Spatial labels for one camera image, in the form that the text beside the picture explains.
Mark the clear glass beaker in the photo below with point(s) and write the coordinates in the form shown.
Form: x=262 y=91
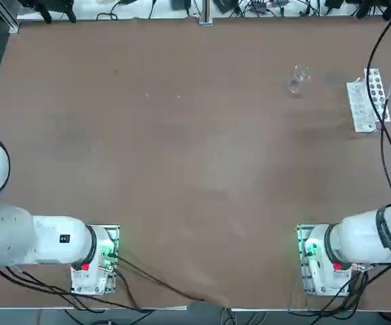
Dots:
x=295 y=88

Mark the ribbed black power adapter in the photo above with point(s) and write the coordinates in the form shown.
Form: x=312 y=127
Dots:
x=225 y=5

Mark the clear glass test tube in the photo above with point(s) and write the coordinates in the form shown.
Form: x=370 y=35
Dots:
x=357 y=80

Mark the aluminium frame post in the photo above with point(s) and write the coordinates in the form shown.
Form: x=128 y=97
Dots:
x=14 y=27
x=206 y=13

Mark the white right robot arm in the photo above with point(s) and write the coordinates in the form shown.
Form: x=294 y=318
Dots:
x=357 y=237

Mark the large black power adapter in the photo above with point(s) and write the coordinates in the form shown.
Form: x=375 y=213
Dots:
x=181 y=3

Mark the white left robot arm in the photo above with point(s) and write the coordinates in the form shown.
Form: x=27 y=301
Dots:
x=56 y=240

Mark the white test tube rack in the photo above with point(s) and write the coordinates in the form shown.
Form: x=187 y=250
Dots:
x=361 y=111

